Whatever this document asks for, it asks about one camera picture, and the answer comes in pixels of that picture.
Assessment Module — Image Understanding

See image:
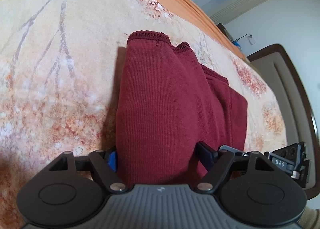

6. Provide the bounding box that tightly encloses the dark red knit shirt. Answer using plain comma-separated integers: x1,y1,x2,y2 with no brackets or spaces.
116,31,247,185

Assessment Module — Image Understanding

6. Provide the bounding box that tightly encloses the brown padded headboard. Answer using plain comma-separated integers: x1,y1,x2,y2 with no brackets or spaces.
247,44,319,200

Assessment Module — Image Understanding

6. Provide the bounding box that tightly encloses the blue object on nightstand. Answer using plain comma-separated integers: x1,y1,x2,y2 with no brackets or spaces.
232,41,241,49

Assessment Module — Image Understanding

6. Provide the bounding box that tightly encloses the dark wooden nightstand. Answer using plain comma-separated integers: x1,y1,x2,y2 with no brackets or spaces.
217,23,234,42

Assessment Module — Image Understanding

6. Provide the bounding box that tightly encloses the floral beige quilt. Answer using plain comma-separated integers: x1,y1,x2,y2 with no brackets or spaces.
1,0,287,228

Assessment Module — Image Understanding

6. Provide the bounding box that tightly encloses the white wall socket with cable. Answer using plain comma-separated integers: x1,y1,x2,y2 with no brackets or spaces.
236,33,255,45

